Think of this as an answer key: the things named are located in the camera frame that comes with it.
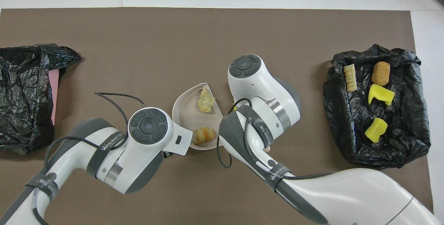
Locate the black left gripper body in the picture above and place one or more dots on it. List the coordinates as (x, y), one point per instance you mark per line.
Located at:
(167, 154)

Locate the orange striped croissant toy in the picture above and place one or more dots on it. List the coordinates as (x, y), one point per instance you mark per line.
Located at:
(204, 136)

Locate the beige plastic dustpan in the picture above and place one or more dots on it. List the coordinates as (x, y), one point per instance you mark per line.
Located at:
(187, 110)

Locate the pale ridged pastry toy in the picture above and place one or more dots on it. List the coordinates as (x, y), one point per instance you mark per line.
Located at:
(350, 77)

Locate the yellow rounded sponge piece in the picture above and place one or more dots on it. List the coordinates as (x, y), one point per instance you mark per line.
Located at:
(376, 130)

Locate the yellow notched sponge piece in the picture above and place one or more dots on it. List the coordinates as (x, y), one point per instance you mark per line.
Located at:
(381, 94)

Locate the brown bread roll toy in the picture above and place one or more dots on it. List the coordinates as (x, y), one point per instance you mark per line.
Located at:
(381, 73)

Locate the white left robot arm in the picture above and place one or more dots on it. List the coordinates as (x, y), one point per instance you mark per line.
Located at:
(149, 128)

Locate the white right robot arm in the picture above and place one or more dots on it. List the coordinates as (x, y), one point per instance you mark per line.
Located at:
(246, 69)

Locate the pink plastic bin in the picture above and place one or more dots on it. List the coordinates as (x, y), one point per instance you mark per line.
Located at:
(54, 93)

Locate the black trash bag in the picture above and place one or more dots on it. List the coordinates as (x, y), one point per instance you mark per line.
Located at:
(20, 121)

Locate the black bag lined bin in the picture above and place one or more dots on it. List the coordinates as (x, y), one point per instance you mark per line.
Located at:
(399, 148)

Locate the brown table mat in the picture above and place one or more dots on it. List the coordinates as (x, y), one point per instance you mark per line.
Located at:
(173, 37)

